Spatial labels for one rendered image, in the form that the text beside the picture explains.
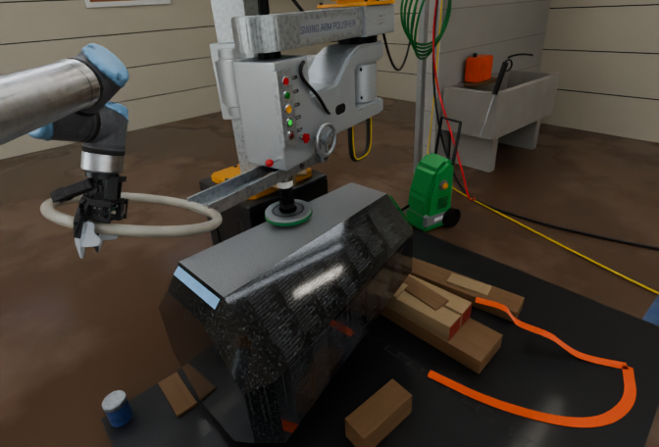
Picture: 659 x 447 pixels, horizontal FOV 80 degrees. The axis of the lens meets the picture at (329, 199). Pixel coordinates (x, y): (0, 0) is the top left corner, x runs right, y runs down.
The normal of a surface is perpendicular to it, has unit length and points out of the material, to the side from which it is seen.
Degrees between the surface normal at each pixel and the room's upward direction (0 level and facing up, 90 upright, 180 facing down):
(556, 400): 0
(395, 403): 0
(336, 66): 40
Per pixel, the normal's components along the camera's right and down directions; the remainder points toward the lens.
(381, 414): -0.06, -0.89
